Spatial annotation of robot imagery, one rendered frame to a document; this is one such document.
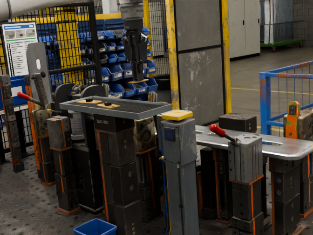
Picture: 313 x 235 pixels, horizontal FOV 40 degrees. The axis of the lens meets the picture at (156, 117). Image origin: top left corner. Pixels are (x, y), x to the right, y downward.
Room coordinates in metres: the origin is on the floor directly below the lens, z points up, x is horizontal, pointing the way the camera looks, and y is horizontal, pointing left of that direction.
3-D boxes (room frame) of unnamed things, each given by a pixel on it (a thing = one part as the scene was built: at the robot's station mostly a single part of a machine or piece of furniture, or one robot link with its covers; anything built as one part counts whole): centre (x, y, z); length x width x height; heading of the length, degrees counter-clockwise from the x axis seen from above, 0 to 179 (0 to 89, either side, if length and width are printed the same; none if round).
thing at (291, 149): (1.69, 0.05, 1.00); 1.38 x 0.22 x 0.02; 46
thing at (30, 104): (1.98, 0.58, 0.95); 0.03 x 0.01 x 0.50; 46
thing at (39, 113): (1.90, 0.52, 0.88); 0.07 x 0.06 x 0.35; 136
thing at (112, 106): (1.29, 0.14, 1.17); 0.08 x 0.04 x 0.01; 35
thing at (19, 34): (2.48, 0.73, 1.30); 0.23 x 0.02 x 0.31; 136
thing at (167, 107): (1.30, 0.13, 1.16); 0.37 x 0.14 x 0.02; 46
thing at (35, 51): (2.21, 0.58, 1.17); 0.12 x 0.01 x 0.34; 136
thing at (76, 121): (1.62, 0.28, 0.94); 0.18 x 0.13 x 0.49; 46
